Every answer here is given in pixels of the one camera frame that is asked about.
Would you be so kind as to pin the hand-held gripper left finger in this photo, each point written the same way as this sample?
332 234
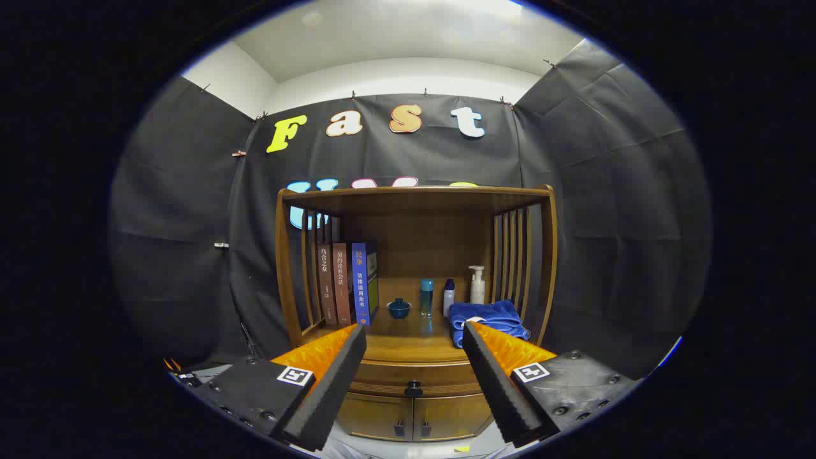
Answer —
331 389

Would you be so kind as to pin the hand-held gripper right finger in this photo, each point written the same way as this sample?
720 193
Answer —
497 389

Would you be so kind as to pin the wooden drawer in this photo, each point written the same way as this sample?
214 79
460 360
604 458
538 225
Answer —
414 371

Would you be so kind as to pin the wooden cabinet door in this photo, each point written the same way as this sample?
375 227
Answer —
449 415
376 415

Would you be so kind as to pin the wooden countertop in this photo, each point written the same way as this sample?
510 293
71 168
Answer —
408 335

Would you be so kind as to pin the wooden cabinet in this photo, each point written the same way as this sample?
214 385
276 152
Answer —
414 242

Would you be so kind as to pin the blue folded towel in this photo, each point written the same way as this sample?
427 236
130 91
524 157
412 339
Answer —
488 313

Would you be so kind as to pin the white bottle with blue cap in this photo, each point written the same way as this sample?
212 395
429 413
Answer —
449 301

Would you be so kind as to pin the white pump bottle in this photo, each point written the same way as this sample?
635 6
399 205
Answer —
477 290

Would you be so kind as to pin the brown book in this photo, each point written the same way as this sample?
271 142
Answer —
326 287
342 287

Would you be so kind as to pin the dark blue lidded teacup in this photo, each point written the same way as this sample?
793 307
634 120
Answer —
399 310

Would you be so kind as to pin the blue book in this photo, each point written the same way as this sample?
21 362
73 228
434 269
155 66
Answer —
361 287

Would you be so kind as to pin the teal clear bottle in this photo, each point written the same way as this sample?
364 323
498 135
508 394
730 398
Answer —
426 299

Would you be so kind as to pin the black backdrop cloth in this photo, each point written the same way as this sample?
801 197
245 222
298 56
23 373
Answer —
178 210

